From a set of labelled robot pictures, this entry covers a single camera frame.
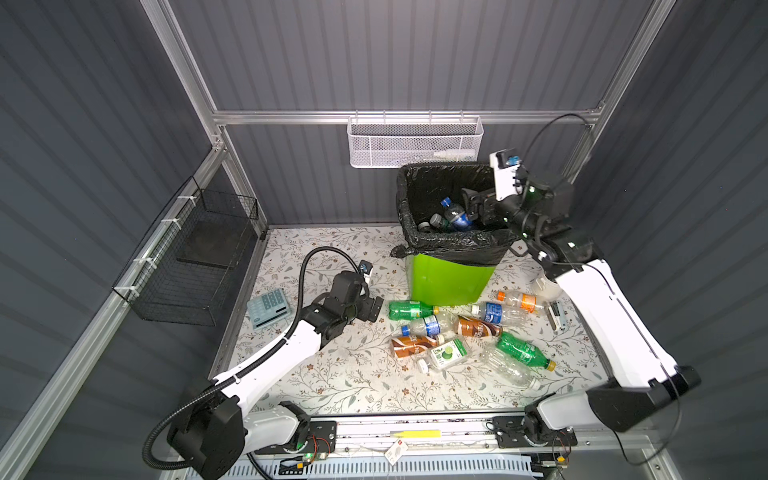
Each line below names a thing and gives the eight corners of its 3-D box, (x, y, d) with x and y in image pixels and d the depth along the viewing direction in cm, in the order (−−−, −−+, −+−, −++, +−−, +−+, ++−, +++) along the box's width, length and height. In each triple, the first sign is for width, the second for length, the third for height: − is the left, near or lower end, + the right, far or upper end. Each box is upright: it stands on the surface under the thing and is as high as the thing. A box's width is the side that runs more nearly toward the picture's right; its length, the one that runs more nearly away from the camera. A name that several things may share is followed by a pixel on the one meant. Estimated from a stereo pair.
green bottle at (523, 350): (491, 346, 90) (495, 339, 86) (498, 333, 93) (503, 326, 89) (545, 380, 84) (553, 374, 80) (551, 365, 86) (559, 359, 82)
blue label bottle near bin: (473, 326, 94) (476, 319, 90) (470, 309, 97) (473, 302, 94) (502, 326, 94) (506, 319, 90) (498, 309, 97) (502, 302, 94)
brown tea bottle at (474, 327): (456, 338, 91) (459, 331, 87) (454, 323, 94) (457, 316, 91) (499, 338, 91) (504, 331, 87) (496, 323, 94) (500, 316, 90)
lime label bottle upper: (423, 380, 84) (425, 375, 81) (414, 363, 87) (415, 357, 84) (465, 358, 88) (468, 352, 85) (455, 342, 91) (458, 336, 88)
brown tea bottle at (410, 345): (395, 361, 88) (395, 353, 83) (392, 347, 91) (392, 338, 86) (434, 353, 89) (437, 345, 84) (430, 339, 92) (432, 331, 87)
